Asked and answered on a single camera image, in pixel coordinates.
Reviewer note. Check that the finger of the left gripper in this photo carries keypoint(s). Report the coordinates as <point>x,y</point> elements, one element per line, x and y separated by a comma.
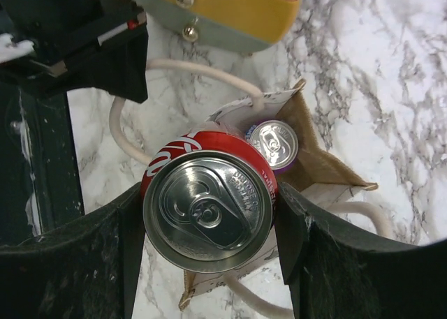
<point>109,52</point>

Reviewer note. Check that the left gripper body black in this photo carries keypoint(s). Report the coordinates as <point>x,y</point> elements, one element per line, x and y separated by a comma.
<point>63,34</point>

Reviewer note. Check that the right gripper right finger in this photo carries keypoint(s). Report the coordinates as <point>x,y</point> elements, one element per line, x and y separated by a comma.
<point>335,269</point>

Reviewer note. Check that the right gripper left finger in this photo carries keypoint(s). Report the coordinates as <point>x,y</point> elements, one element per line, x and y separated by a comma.
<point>87,268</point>

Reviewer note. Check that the red cola can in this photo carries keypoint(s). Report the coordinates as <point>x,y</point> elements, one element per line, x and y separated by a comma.
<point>208,201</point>

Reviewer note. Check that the white round box colourful lid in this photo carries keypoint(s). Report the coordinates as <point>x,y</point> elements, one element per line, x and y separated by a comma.
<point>243,26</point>

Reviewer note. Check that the black mounting rail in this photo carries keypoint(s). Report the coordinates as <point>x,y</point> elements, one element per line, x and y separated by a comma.
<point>40,183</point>

